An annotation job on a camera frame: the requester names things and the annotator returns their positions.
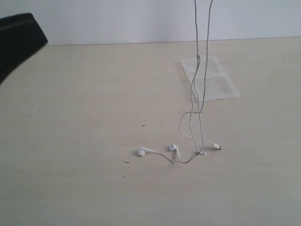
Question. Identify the clear plastic storage case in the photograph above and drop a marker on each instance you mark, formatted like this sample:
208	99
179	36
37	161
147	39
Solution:
211	80

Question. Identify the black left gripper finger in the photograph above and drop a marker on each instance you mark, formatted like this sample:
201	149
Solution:
20	38

